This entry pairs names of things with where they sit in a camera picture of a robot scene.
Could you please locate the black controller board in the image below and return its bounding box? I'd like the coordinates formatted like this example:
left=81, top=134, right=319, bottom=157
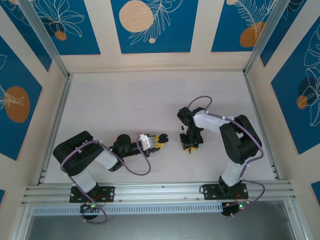
left=221, top=201, right=251, bottom=218
left=79, top=202, right=102, bottom=221

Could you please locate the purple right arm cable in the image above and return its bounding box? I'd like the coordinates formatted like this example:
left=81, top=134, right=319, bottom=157
left=186, top=96, right=266, bottom=219

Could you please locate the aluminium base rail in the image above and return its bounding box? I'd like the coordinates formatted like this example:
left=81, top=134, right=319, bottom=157
left=21, top=179, right=298, bottom=206

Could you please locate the grey slotted cable duct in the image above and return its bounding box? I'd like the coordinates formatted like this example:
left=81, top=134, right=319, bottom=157
left=31, top=202, right=224, bottom=216

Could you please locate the aluminium table side rail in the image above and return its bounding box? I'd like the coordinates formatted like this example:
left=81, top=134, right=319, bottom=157
left=243, top=72, right=280, bottom=181
left=37, top=73, right=75, bottom=186

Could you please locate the blue floral wall panel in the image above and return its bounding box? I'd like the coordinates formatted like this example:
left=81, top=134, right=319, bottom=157
left=31, top=0, right=101, bottom=56
left=0, top=34, right=44, bottom=161
left=271, top=23, right=320, bottom=156
left=0, top=0, right=53, bottom=73
left=211, top=0, right=280, bottom=53
left=110, top=0, right=200, bottom=54
left=259, top=0, right=320, bottom=68

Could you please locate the aluminium lower frame rail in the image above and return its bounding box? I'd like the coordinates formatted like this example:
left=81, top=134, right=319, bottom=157
left=13, top=206, right=35, bottom=240
left=283, top=199, right=310, bottom=240

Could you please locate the aluminium frame post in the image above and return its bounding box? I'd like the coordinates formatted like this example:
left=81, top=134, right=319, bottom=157
left=17, top=0, right=71, bottom=80
left=243, top=0, right=310, bottom=77

